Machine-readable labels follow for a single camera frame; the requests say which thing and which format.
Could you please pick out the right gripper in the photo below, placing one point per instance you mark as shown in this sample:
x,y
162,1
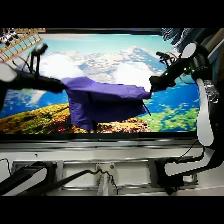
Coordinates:
x,y
162,82

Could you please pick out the purple garment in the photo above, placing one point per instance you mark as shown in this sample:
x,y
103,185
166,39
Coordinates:
x,y
106,103

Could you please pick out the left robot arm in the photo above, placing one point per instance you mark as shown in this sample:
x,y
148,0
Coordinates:
x,y
23,81

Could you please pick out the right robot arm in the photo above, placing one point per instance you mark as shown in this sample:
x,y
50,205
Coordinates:
x,y
205,110

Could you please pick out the striped garment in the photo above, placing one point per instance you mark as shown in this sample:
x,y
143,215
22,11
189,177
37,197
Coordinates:
x,y
176,36

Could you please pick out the silver frame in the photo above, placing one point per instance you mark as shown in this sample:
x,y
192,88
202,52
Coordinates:
x,y
133,148

